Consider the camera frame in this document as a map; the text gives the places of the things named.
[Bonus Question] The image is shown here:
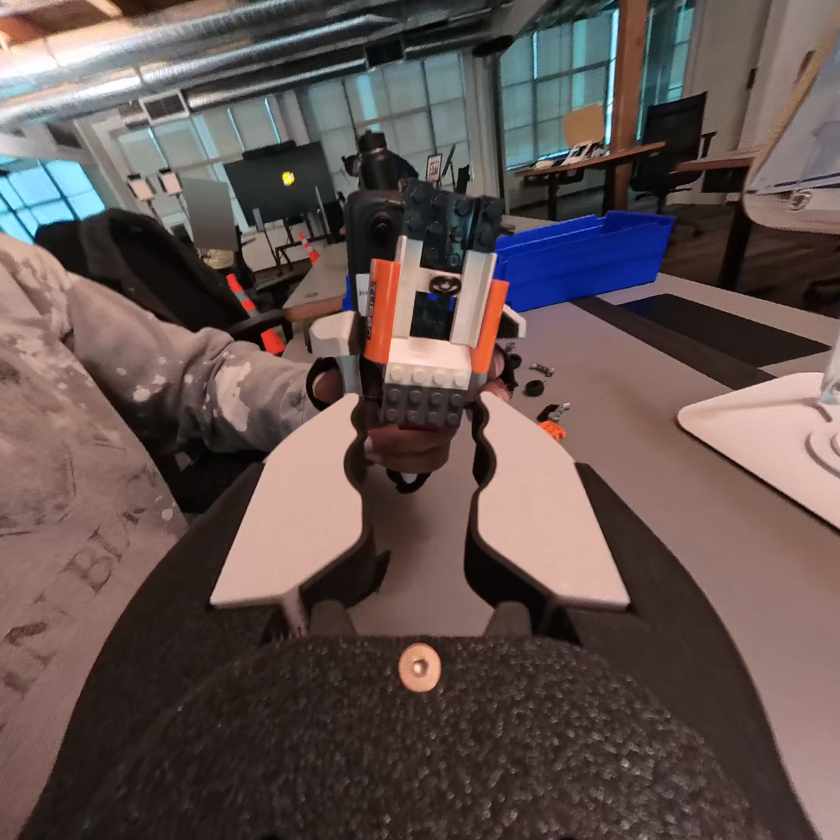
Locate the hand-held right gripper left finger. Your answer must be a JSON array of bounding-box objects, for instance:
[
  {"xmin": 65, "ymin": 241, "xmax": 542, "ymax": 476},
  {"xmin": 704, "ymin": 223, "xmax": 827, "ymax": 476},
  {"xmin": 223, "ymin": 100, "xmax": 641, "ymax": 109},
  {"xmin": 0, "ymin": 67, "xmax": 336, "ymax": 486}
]
[{"xmin": 210, "ymin": 392, "xmax": 383, "ymax": 611}]

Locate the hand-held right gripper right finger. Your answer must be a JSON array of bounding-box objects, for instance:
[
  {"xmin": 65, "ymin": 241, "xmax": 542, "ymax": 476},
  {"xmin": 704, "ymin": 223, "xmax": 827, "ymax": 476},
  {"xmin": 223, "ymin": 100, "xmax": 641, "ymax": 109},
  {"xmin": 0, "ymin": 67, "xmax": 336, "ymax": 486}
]
[{"xmin": 465, "ymin": 392, "xmax": 635, "ymax": 614}]

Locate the orange white lego car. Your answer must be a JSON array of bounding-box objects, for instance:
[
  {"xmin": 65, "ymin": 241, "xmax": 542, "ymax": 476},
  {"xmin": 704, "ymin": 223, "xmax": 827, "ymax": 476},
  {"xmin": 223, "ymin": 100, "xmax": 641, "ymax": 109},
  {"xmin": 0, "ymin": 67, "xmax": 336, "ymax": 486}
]
[{"xmin": 355, "ymin": 178, "xmax": 513, "ymax": 434}]

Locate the white book stand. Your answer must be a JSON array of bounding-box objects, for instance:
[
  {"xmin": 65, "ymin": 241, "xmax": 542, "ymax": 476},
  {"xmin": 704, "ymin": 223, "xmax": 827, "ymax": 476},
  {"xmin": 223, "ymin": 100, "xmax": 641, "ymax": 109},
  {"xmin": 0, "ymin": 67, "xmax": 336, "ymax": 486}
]
[{"xmin": 676, "ymin": 171, "xmax": 840, "ymax": 534}]

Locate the person's left forearm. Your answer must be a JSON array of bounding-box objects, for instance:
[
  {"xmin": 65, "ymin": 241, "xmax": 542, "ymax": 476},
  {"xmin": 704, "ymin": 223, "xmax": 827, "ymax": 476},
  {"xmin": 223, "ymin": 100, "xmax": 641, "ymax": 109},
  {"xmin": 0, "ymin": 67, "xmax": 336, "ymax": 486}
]
[{"xmin": 66, "ymin": 269, "xmax": 358, "ymax": 458}]

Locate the person's left hand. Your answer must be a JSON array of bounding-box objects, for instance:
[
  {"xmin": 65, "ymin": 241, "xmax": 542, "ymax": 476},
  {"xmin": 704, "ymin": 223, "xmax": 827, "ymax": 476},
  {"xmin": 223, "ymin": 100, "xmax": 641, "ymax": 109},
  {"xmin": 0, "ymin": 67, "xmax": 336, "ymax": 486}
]
[{"xmin": 361, "ymin": 381, "xmax": 513, "ymax": 477}]

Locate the black monitor screen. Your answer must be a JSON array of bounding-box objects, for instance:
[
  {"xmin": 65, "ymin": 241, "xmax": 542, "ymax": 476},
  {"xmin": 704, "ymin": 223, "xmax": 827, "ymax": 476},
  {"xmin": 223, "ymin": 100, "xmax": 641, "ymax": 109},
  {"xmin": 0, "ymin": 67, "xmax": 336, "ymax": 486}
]
[{"xmin": 222, "ymin": 141, "xmax": 337, "ymax": 227}]

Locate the blue storage bin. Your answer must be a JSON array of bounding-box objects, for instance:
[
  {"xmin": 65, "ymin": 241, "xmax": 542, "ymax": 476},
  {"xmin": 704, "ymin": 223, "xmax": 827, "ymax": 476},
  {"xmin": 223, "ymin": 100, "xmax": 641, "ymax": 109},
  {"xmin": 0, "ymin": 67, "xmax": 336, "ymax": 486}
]
[{"xmin": 344, "ymin": 210, "xmax": 678, "ymax": 319}]

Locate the orange striped cone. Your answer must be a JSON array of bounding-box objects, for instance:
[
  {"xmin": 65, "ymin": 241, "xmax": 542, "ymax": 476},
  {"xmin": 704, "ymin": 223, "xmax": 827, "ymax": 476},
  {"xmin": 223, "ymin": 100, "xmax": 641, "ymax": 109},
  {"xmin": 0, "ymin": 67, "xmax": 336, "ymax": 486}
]
[{"xmin": 226, "ymin": 269, "xmax": 288, "ymax": 357}]

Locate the wooden desk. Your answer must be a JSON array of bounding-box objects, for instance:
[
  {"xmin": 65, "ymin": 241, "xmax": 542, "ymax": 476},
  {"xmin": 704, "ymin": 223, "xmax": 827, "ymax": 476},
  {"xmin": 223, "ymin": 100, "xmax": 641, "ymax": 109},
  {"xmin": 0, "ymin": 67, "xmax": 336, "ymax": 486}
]
[
  {"xmin": 516, "ymin": 140, "xmax": 666, "ymax": 221},
  {"xmin": 670, "ymin": 147, "xmax": 762, "ymax": 292}
]

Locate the black office chair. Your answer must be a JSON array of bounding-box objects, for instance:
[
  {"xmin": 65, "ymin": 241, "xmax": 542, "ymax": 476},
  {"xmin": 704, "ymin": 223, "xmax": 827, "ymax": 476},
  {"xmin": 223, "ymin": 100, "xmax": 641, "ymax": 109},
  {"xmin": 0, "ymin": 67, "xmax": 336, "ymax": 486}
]
[
  {"xmin": 633, "ymin": 92, "xmax": 718, "ymax": 214},
  {"xmin": 33, "ymin": 208, "xmax": 296, "ymax": 362}
]

